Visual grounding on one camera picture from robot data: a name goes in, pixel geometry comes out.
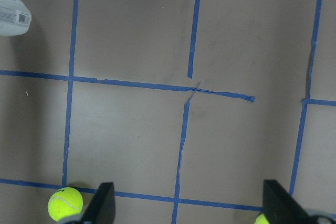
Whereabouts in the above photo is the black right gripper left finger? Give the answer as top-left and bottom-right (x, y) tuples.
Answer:
(59, 182), (116, 224)

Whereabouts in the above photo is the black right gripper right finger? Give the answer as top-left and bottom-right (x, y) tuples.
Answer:
(262, 179), (335, 224)

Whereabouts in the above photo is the white tennis ball can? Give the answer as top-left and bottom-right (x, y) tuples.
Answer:
(0, 0), (32, 37)

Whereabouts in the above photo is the yellow tennis ball right base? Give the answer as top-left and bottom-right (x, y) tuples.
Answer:
(254, 214), (269, 224)

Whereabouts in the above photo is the yellow tennis ball right side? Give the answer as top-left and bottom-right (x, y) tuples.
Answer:
(47, 187), (83, 221)

